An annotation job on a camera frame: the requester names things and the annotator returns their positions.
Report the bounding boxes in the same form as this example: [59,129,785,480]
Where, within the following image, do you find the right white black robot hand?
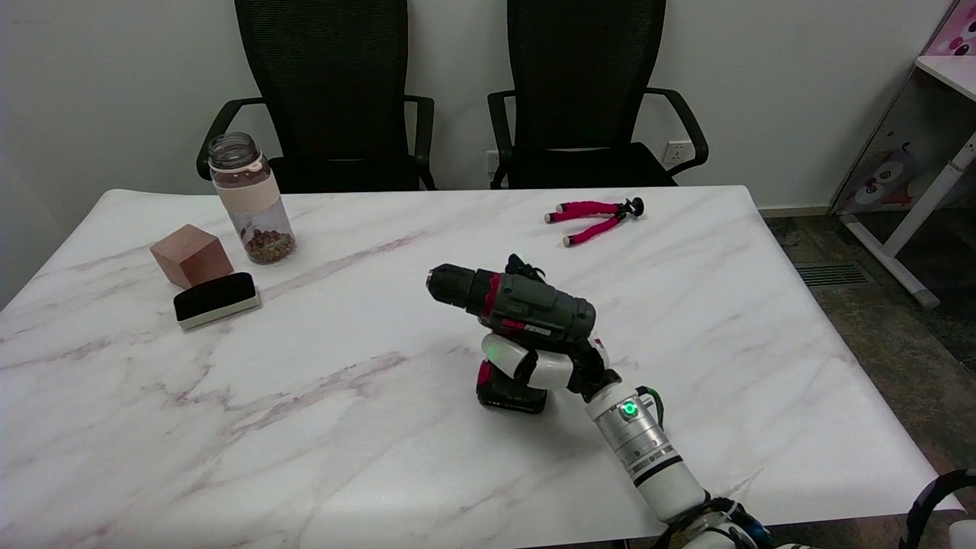
[482,254,622,402]

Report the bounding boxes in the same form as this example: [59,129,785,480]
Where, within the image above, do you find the green red power screwdriver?
[425,263,597,415]

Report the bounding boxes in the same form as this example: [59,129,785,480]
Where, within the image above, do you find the pink flexible mini tripod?
[544,197,645,247]

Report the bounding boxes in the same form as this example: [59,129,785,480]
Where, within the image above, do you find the black mesh office chair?
[196,0,437,194]
[486,0,710,190]

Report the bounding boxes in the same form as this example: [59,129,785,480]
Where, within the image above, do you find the dark floor vent grille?
[793,262,874,287]

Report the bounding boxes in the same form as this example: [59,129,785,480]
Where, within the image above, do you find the clear bottle with nuts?
[207,132,297,265]

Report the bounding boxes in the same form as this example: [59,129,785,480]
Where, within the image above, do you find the black white board eraser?
[173,271,261,329]

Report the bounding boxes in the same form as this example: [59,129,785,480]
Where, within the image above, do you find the brown wooden cube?
[149,223,235,289]

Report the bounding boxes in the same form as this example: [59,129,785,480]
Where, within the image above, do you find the grey panel with owl print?
[830,69,976,216]

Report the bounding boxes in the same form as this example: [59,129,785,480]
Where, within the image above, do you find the white desk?
[841,55,976,309]

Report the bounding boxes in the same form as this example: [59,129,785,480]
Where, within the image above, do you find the pink picture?
[925,0,976,56]

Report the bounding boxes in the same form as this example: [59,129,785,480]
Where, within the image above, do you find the black cable bundle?
[652,496,772,549]

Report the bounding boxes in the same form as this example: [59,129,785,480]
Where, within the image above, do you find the thick black cable loop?
[898,468,976,549]

